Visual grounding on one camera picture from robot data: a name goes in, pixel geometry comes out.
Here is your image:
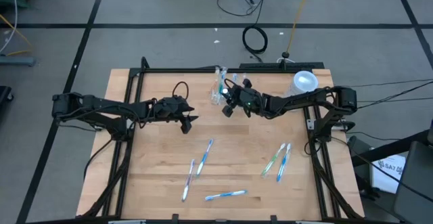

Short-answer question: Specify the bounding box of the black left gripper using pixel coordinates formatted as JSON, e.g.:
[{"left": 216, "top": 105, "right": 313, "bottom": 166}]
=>
[{"left": 154, "top": 95, "right": 200, "bottom": 135}]

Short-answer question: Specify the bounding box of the green white toothbrush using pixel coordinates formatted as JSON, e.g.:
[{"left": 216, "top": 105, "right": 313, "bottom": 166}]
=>
[
  {"left": 260, "top": 142, "right": 287, "bottom": 179},
  {"left": 215, "top": 66, "right": 229, "bottom": 98}
]

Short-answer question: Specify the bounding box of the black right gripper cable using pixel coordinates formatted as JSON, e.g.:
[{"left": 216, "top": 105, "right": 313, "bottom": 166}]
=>
[{"left": 223, "top": 78, "right": 244, "bottom": 90}]

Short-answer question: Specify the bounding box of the white printed box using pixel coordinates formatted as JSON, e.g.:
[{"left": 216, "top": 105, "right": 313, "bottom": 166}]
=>
[{"left": 370, "top": 154, "right": 407, "bottom": 194}]

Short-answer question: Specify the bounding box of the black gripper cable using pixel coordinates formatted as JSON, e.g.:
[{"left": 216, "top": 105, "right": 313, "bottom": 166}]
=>
[
  {"left": 171, "top": 81, "right": 190, "bottom": 100},
  {"left": 223, "top": 78, "right": 244, "bottom": 90}
]

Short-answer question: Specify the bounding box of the coiled black floor cable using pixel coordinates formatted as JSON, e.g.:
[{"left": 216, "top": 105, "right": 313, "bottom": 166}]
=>
[{"left": 241, "top": 0, "right": 271, "bottom": 64}]

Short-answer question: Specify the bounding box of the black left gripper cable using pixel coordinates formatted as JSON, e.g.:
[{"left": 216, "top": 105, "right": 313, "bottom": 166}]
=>
[{"left": 171, "top": 81, "right": 190, "bottom": 100}]

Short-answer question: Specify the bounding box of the black aluminium table frame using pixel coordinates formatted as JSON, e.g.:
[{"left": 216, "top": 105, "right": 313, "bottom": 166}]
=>
[{"left": 81, "top": 56, "right": 365, "bottom": 224}]

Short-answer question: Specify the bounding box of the purple white toothbrush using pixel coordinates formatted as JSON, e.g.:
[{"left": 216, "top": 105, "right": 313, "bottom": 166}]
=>
[{"left": 181, "top": 158, "right": 196, "bottom": 203}]

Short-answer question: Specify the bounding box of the grey desk foot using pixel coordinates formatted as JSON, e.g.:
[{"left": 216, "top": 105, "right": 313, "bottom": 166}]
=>
[{"left": 0, "top": 55, "right": 37, "bottom": 67}]

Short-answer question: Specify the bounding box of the yellow hanging cable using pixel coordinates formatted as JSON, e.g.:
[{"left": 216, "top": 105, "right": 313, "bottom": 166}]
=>
[{"left": 286, "top": 0, "right": 314, "bottom": 54}]

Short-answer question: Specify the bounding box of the black foot pedal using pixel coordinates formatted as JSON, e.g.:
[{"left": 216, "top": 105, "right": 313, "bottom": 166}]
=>
[{"left": 346, "top": 134, "right": 373, "bottom": 158}]

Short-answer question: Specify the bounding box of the black power cable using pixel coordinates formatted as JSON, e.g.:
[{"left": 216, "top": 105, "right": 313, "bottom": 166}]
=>
[{"left": 357, "top": 81, "right": 433, "bottom": 110}]

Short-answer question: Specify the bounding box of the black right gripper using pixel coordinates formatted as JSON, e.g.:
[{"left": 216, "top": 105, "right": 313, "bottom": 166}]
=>
[{"left": 221, "top": 78, "right": 267, "bottom": 118}]

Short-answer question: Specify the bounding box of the black stand bar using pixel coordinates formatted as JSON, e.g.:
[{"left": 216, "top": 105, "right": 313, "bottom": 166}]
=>
[{"left": 351, "top": 129, "right": 433, "bottom": 166}]

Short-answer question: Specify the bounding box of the black caster base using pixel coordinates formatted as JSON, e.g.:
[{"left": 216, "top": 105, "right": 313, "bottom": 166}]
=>
[{"left": 0, "top": 85, "right": 14, "bottom": 116}]

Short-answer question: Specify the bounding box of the white plastic cup stack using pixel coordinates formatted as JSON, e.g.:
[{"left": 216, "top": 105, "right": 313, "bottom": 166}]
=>
[{"left": 283, "top": 70, "right": 319, "bottom": 102}]

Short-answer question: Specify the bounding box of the dark grey chair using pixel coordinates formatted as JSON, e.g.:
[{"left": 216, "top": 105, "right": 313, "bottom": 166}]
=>
[{"left": 393, "top": 141, "right": 433, "bottom": 223}]

